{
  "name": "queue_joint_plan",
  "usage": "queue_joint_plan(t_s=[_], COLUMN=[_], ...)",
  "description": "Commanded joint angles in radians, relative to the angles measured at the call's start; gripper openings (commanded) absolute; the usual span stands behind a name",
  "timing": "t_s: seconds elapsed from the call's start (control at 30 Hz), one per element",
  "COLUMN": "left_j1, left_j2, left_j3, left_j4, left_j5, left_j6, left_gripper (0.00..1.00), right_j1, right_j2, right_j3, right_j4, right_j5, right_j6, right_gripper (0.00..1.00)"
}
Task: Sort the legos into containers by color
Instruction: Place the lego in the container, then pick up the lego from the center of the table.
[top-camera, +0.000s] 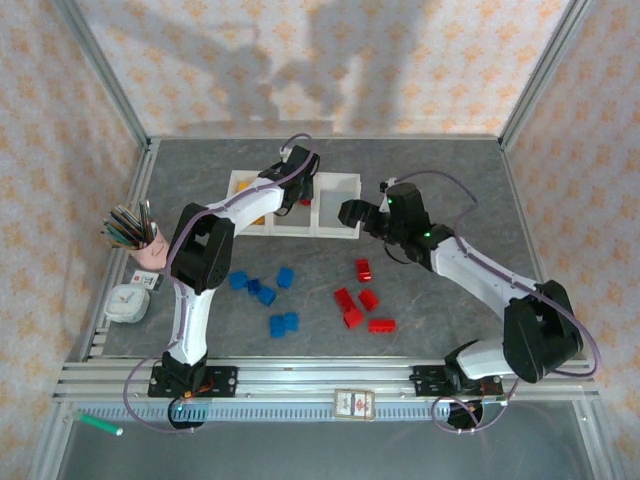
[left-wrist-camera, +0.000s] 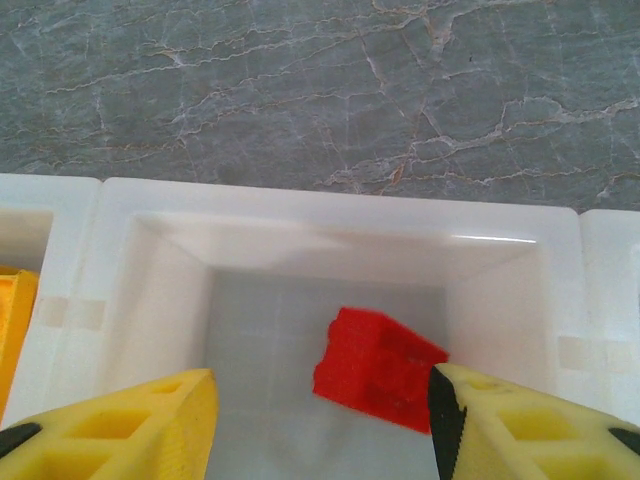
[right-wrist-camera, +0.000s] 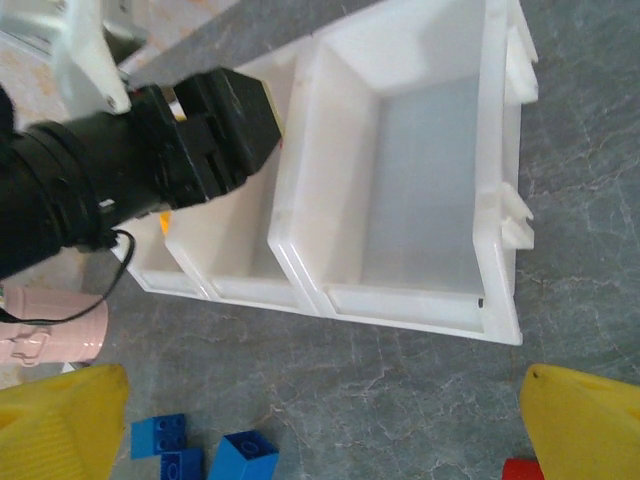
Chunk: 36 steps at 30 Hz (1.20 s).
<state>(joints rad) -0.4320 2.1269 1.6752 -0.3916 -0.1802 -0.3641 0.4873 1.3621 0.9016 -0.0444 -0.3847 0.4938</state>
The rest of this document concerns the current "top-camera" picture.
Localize framed label card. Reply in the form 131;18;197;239
333;388;376;422

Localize green marker pen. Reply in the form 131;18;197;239
73;409;124;437

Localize white alarm clock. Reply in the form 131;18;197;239
104;284;150;325

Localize green pencil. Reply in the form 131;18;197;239
101;217;144;246

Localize aluminium side frame rail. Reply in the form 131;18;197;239
499;142;571;361
79;139;161;361

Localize aluminium back frame rail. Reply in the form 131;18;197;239
147;132;504;144

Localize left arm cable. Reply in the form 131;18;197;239
124;132;316;434

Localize small red white card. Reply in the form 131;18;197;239
130;269;165;292

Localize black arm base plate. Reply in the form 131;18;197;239
148;365;239;399
410;364;504;399

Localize pink ribbed cup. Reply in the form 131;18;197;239
130;232;171;274

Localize aluminium frame post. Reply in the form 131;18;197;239
572;398;619;480
27;399;76;480
52;0;151;151
499;0;586;149

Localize grey slotted cable duct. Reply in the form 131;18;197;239
142;401;484;422

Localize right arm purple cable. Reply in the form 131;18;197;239
382;169;600;435

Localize lower aluminium frame post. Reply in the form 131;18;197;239
572;398;619;480
27;399;76;480

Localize aluminium front frame rail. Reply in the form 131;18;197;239
52;355;601;401

